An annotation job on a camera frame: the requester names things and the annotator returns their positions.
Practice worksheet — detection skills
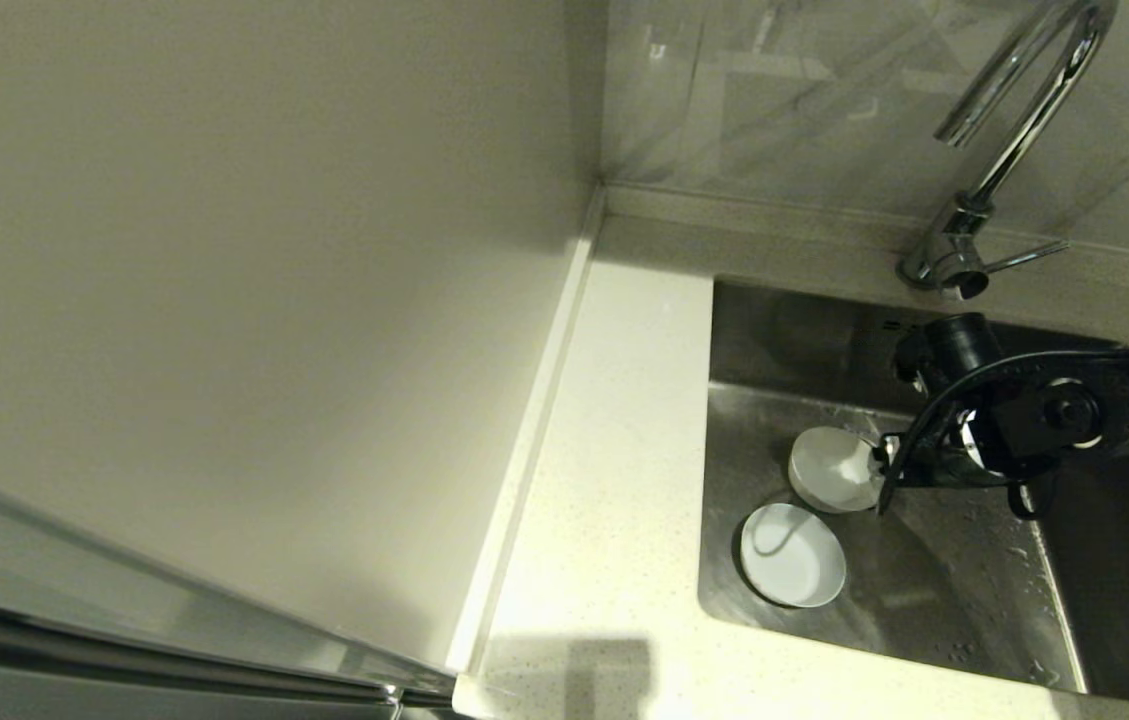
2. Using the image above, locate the white plastic bowl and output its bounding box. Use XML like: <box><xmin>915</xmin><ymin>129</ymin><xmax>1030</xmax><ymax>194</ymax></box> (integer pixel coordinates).
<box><xmin>788</xmin><ymin>426</ymin><xmax>887</xmax><ymax>515</ymax></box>

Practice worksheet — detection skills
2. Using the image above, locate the chrome gooseneck kitchen faucet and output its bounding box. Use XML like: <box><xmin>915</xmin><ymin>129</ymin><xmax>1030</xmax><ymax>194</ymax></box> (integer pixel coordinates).
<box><xmin>899</xmin><ymin>0</ymin><xmax>1120</xmax><ymax>303</ymax></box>

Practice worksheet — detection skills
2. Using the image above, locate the stainless steel sink basin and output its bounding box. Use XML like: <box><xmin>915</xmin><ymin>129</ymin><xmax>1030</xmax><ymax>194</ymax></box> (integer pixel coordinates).
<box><xmin>696</xmin><ymin>278</ymin><xmax>1129</xmax><ymax>709</ymax></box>

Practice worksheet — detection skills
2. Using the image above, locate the pale blue plastic bowl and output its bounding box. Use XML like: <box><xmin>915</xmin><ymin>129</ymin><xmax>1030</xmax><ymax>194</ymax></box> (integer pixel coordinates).
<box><xmin>740</xmin><ymin>502</ymin><xmax>848</xmax><ymax>608</ymax></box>

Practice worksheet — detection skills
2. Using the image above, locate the stainless steel appliance front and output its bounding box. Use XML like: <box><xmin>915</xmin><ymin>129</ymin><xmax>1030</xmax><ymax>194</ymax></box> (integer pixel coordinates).
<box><xmin>0</xmin><ymin>455</ymin><xmax>460</xmax><ymax>720</ymax></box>

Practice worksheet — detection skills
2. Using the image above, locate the beige cabinet side panel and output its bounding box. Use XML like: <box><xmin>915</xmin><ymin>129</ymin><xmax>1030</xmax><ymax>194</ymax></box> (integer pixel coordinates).
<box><xmin>0</xmin><ymin>0</ymin><xmax>607</xmax><ymax>671</ymax></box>

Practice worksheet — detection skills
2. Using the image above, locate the chrome appliance handle bar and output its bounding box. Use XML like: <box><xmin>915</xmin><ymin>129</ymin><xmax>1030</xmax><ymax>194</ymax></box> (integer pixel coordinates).
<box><xmin>0</xmin><ymin>592</ymin><xmax>457</xmax><ymax>709</ymax></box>

